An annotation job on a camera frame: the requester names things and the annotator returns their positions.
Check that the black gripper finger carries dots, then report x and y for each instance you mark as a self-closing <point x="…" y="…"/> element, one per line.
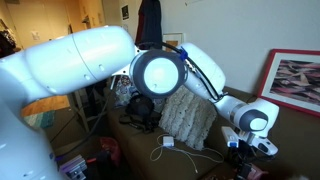
<point x="250" y="171"/>
<point x="241" y="171"/>

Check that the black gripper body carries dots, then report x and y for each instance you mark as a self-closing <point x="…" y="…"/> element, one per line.
<point x="245" y="153"/>

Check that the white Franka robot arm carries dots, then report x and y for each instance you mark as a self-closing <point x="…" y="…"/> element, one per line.
<point x="83" y="56"/>

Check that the white fluffy toy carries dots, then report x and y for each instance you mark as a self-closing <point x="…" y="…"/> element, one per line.
<point x="298" y="178"/>

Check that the brown leather sofa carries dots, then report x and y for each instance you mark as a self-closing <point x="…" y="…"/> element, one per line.
<point x="293" y="140"/>

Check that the white shaggy pillow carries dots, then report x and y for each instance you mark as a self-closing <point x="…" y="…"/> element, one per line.
<point x="186" y="116"/>

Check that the white power adapter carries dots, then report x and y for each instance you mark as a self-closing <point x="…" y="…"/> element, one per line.
<point x="168" y="141"/>

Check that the red framed picture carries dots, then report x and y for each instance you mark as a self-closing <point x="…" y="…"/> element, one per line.
<point x="293" y="81"/>

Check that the black backpack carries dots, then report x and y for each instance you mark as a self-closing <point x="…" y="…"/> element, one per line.
<point x="140" y="105"/>

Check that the red woven basket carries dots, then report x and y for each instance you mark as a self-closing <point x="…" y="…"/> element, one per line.
<point x="111" y="150"/>

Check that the small striped framed picture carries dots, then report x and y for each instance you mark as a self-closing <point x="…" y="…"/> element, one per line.
<point x="172" y="39"/>

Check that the colourful floral pillow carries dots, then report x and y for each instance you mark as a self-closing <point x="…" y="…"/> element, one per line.
<point x="124" y="90"/>

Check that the dark hanging jacket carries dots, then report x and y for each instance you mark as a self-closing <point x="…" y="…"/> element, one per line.
<point x="150" y="20"/>

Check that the purple white device box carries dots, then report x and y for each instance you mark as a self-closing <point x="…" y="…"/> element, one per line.
<point x="73" y="168"/>

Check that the white legged stand table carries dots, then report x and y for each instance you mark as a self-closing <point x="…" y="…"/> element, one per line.
<point x="80" y="110"/>

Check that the brown leather ottoman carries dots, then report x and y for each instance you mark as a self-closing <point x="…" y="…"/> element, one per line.
<point x="71" y="140"/>

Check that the teal rug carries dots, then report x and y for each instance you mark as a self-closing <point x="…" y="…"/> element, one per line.
<point x="41" y="119"/>

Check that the black Sony camera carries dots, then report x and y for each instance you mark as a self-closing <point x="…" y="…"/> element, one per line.
<point x="148" y="124"/>

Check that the small black wall poster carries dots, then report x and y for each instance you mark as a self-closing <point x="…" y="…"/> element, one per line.
<point x="125" y="12"/>

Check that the white paper wall notice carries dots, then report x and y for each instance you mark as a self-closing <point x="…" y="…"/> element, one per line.
<point x="35" y="35"/>

